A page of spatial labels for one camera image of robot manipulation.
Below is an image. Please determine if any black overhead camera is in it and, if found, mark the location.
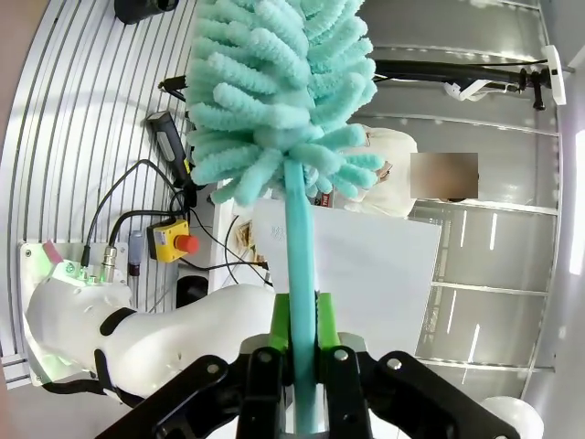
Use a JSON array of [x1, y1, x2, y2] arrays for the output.
[[112, 0, 180, 26]]

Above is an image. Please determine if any black handheld device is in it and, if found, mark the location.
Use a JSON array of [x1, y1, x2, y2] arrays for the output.
[[145, 111, 198, 189]]

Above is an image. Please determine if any person in white shirt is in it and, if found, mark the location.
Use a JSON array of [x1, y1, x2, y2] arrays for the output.
[[337, 126, 480, 219]]

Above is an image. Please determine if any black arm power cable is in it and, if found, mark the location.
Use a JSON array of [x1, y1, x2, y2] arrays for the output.
[[80, 158, 185, 272]]

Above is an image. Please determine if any green left gripper right finger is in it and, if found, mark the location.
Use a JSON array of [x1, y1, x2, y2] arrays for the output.
[[314, 292, 520, 439]]

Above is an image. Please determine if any white mount plate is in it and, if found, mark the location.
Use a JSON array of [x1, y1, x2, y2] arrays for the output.
[[542, 44, 569, 107]]

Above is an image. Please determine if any black horizontal boom pole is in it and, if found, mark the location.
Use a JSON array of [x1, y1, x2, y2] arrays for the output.
[[372, 58, 549, 112]]

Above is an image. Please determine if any green left gripper left finger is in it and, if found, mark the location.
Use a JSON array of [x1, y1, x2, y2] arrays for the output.
[[103, 294, 296, 439]]

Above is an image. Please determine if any yellow emergency stop button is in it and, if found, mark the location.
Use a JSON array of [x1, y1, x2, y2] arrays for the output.
[[145, 219, 201, 264]]

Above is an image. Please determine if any teal microfiber duster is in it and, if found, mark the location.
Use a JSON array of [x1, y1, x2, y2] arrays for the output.
[[185, 0, 388, 435]]

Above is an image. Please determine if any white flat panel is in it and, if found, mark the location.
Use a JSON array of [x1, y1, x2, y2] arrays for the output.
[[252, 198, 443, 363]]

